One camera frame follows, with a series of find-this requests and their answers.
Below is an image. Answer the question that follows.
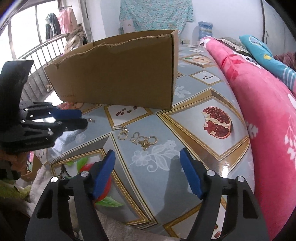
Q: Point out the blue cartoon pillow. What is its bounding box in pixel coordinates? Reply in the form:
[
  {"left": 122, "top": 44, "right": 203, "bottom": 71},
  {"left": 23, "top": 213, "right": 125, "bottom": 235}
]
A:
[{"left": 239, "top": 35, "right": 296, "bottom": 90}]

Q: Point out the green fuzzy cloth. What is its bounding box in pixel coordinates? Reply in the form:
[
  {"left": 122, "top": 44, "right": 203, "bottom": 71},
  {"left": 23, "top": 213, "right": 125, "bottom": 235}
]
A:
[{"left": 0, "top": 181, "right": 30, "bottom": 202}]

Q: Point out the grey lace pillow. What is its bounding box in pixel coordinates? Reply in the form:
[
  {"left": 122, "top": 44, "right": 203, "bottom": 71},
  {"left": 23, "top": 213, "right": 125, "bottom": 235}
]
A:
[{"left": 218, "top": 37, "right": 252, "bottom": 56}]

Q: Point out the pile of clothes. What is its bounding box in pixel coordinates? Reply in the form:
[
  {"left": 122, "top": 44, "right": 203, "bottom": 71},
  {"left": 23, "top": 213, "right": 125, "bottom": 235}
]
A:
[{"left": 63, "top": 24, "right": 87, "bottom": 55}]

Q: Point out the dark hanging jacket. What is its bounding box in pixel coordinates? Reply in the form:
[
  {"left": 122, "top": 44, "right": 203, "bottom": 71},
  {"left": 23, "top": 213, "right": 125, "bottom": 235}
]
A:
[{"left": 45, "top": 13, "right": 61, "bottom": 40}]

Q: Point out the white fleece blanket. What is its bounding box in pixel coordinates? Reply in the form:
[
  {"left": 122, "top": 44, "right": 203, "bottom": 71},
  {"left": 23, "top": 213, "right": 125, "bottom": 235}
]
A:
[{"left": 30, "top": 160, "right": 178, "bottom": 241}]

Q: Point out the metal railing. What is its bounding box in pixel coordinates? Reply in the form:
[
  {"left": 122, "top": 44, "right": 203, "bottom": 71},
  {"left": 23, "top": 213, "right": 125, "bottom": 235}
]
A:
[{"left": 14, "top": 32, "right": 70, "bottom": 100}]

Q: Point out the fruit print tablecloth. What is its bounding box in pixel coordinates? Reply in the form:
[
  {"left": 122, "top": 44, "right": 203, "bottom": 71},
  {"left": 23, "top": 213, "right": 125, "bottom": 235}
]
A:
[{"left": 46, "top": 43, "right": 255, "bottom": 239}]

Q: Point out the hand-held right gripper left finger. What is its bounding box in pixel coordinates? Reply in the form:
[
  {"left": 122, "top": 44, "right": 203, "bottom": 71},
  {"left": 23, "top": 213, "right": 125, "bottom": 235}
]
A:
[{"left": 24, "top": 149, "right": 116, "bottom": 241}]

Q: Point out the window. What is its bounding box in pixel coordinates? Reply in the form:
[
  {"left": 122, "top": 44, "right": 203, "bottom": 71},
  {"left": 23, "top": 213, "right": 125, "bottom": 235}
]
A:
[{"left": 9, "top": 0, "right": 60, "bottom": 56}]

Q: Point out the teal floral cloth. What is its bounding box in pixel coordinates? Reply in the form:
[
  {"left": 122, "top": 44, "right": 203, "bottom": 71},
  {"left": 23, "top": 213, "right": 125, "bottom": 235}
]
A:
[{"left": 119, "top": 0, "right": 193, "bottom": 32}]

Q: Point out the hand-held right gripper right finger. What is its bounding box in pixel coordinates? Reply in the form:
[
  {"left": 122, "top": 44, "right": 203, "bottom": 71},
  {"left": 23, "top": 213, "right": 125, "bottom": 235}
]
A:
[{"left": 179, "top": 148, "right": 270, "bottom": 241}]

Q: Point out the gold butterfly keychain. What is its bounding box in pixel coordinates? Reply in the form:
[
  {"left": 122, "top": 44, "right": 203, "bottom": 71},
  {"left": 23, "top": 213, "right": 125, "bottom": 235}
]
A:
[{"left": 129, "top": 132, "right": 158, "bottom": 151}]

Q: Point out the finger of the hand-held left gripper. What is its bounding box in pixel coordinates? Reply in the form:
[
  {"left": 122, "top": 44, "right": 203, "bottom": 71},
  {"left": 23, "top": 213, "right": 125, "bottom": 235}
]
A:
[
  {"left": 20, "top": 101, "right": 83, "bottom": 120},
  {"left": 0, "top": 119, "right": 88, "bottom": 153}
]

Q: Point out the brown cardboard box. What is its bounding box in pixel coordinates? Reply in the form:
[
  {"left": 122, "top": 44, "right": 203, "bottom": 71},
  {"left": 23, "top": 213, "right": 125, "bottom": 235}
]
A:
[{"left": 44, "top": 30, "right": 179, "bottom": 110}]

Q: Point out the blue water jug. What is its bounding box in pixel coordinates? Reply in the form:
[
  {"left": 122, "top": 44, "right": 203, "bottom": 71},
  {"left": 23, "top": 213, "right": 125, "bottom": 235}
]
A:
[{"left": 198, "top": 21, "right": 213, "bottom": 39}]

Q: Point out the pink hanging garment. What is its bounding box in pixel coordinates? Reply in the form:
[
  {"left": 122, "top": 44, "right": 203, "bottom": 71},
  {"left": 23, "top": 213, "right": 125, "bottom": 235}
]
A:
[{"left": 57, "top": 9, "right": 78, "bottom": 33}]

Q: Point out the pink floral blanket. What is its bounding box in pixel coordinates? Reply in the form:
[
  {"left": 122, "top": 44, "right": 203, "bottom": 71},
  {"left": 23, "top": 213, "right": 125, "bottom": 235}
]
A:
[{"left": 199, "top": 37, "right": 296, "bottom": 239}]

